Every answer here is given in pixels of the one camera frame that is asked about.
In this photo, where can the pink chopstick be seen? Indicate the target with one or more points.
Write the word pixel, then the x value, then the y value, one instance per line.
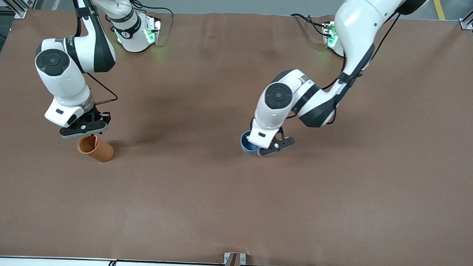
pixel 97 140

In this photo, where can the brown table cover sheet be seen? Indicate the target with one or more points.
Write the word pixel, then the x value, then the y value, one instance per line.
pixel 218 207

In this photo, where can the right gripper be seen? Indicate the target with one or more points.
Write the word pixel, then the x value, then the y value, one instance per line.
pixel 98 115

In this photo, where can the white table edge rail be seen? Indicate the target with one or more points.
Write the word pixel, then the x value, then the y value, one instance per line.
pixel 59 264

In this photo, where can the orange-brown cylindrical cup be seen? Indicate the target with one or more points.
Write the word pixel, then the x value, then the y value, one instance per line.
pixel 104 152

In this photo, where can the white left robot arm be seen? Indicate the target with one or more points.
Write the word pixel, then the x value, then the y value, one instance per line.
pixel 354 27

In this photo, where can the silver base connector plate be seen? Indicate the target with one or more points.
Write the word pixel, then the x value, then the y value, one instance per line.
pixel 155 28
pixel 328 34

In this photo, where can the silver left base connector plate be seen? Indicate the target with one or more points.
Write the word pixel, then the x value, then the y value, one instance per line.
pixel 328 34

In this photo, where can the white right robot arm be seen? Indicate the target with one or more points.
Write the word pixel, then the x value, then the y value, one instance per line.
pixel 61 83

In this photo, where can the silver right base connector plate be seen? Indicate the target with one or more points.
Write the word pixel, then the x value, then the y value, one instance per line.
pixel 155 28

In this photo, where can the blue plastic cup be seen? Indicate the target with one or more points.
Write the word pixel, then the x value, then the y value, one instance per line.
pixel 246 147

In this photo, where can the metal table edge bracket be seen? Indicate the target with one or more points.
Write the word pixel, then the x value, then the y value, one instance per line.
pixel 232 264

